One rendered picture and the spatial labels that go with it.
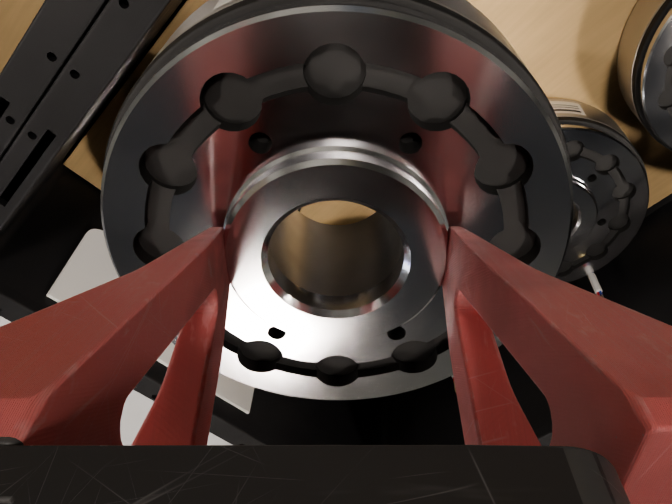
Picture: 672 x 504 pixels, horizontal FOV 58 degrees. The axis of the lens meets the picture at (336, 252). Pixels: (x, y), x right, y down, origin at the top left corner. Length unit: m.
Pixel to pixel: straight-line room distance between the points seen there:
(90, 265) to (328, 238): 0.21
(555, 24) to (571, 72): 0.03
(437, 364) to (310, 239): 0.05
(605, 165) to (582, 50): 0.06
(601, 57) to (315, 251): 0.22
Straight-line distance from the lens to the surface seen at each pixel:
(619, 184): 0.34
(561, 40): 0.33
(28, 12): 0.35
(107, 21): 0.23
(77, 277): 0.34
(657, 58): 0.31
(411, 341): 0.16
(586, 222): 0.34
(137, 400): 0.74
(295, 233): 0.15
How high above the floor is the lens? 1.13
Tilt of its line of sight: 52 degrees down
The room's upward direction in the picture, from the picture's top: 176 degrees counter-clockwise
